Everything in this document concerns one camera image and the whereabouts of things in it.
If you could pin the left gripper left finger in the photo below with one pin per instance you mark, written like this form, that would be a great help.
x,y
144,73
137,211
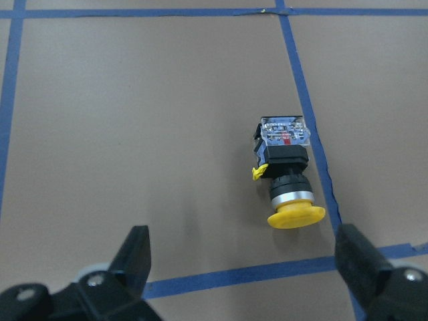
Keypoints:
x,y
114,293

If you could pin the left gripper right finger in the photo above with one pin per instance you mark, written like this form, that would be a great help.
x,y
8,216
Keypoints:
x,y
385,289

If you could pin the yellow push button switch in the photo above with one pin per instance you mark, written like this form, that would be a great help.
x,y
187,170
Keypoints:
x,y
281,149

